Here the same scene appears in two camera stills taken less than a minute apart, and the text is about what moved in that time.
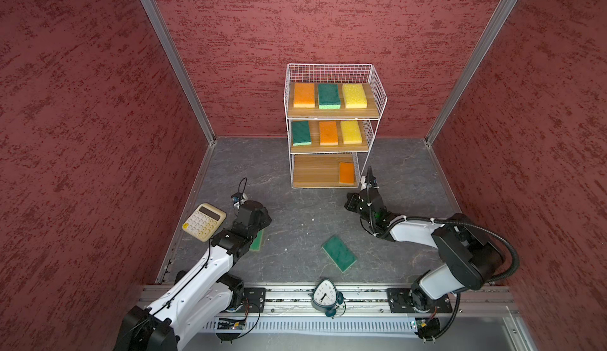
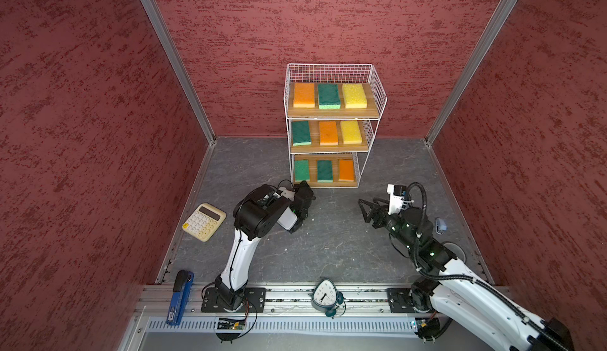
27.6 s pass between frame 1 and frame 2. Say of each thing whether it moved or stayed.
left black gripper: moved
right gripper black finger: moved
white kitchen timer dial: stayed
